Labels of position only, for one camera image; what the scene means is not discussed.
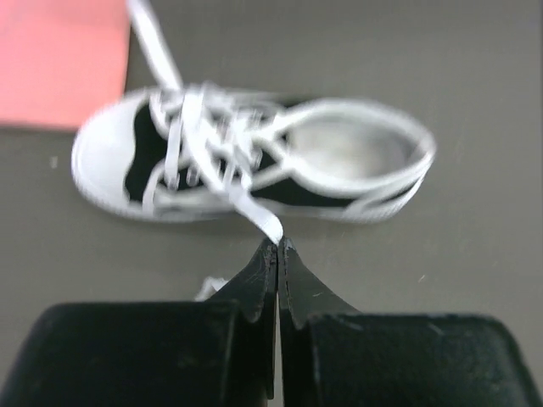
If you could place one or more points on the pink folded cloth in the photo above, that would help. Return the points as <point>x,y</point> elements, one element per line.
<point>61,60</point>

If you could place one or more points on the black white sneaker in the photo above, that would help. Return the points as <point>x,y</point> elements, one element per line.
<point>178,152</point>

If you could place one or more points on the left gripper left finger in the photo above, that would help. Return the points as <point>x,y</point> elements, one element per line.
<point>219,352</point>

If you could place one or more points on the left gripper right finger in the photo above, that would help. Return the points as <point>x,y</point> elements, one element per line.
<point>335,355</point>

